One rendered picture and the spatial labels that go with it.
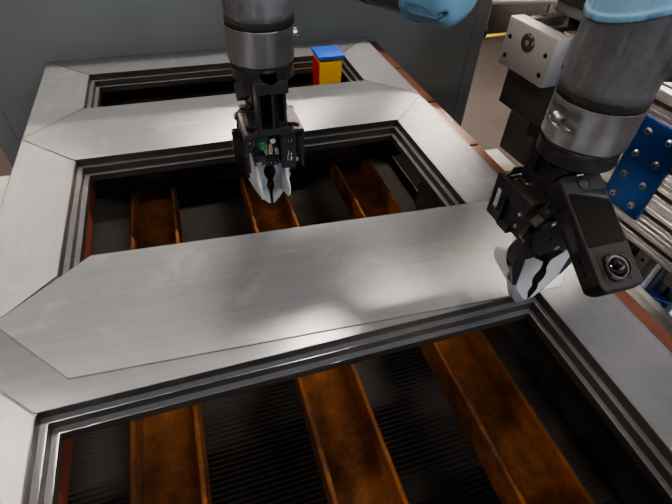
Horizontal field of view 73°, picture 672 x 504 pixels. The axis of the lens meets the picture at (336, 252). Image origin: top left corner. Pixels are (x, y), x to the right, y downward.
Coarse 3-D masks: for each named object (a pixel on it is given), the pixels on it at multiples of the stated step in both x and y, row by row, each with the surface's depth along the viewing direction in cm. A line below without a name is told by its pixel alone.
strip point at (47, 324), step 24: (48, 288) 54; (72, 288) 54; (24, 312) 51; (48, 312) 51; (72, 312) 51; (24, 336) 49; (48, 336) 49; (72, 336) 49; (48, 360) 47; (72, 360) 47
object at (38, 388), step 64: (384, 128) 86; (448, 192) 72; (64, 256) 59; (384, 320) 52; (448, 320) 54; (512, 320) 57; (0, 384) 45; (64, 384) 45; (128, 384) 45; (192, 384) 47; (256, 384) 49; (576, 384) 51; (640, 448) 45
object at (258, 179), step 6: (252, 162) 61; (252, 168) 62; (258, 168) 60; (252, 174) 63; (258, 174) 61; (264, 174) 64; (252, 180) 64; (258, 180) 61; (264, 180) 64; (258, 186) 62; (264, 186) 65; (258, 192) 66; (264, 192) 66; (270, 192) 66; (264, 198) 67; (270, 198) 67
